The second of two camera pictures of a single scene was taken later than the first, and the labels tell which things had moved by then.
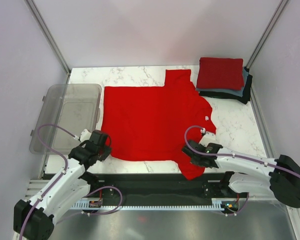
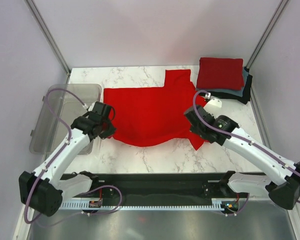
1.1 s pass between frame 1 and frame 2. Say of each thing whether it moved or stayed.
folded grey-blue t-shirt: stayed
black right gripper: moved
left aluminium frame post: stayed
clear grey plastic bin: stayed
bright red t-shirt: moved
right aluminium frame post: stayed
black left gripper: moved
